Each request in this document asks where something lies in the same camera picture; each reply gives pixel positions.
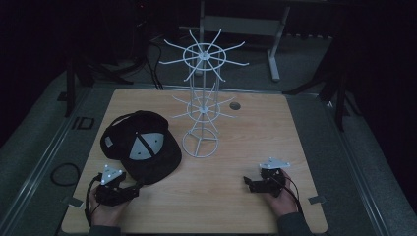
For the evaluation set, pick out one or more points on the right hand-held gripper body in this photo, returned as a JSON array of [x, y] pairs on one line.
[[273, 163]]

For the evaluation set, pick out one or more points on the person's left hand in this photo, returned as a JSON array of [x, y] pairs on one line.
[[105, 214]]

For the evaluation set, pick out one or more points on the black and grey cap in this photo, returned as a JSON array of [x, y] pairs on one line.
[[157, 159]]

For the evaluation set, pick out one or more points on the grey tape strip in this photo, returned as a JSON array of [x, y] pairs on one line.
[[73, 201], [317, 199]]

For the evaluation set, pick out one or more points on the black metal stand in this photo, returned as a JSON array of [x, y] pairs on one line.
[[341, 98], [70, 88]]

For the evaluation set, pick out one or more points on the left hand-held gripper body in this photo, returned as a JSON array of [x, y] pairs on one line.
[[110, 175]]

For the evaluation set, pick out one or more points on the person's right hand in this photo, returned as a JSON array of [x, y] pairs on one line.
[[285, 203]]

